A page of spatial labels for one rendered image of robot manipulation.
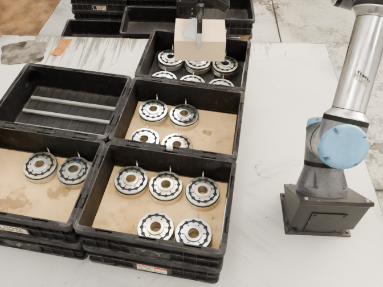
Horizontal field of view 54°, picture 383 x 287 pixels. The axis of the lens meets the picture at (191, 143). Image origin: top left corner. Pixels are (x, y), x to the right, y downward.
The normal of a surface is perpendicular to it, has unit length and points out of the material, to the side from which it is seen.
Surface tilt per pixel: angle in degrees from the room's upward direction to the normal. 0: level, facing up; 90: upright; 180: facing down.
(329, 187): 29
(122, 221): 0
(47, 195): 0
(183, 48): 90
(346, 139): 54
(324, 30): 0
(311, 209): 90
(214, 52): 90
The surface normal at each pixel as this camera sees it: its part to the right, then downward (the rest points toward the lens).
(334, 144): -0.12, 0.24
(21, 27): 0.02, -0.63
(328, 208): -0.04, 0.77
